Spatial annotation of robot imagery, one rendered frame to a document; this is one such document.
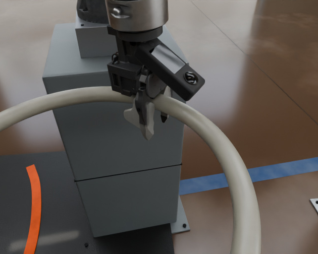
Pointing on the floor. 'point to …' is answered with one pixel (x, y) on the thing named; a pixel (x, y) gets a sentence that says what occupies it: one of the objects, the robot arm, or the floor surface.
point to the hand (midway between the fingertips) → (159, 127)
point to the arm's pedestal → (115, 146)
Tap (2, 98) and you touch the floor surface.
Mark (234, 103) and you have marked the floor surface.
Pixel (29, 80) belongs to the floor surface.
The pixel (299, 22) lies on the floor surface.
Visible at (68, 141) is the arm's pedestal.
